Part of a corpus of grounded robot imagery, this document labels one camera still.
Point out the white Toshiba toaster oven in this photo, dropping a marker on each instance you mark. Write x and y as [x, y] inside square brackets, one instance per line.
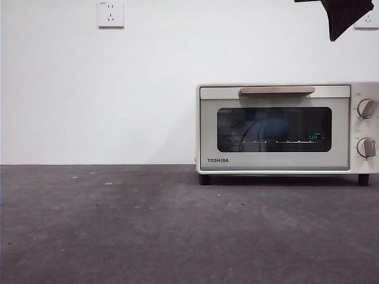
[364, 167]

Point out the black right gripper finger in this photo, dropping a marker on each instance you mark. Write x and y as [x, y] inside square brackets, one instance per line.
[346, 14]

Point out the beige oven knob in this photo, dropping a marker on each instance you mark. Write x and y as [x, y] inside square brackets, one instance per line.
[365, 147]
[366, 109]

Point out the white wall socket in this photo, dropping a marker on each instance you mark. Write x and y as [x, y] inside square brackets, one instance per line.
[111, 14]
[370, 24]

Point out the blue ribbed bowl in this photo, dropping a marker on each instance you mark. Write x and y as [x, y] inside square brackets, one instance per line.
[275, 128]

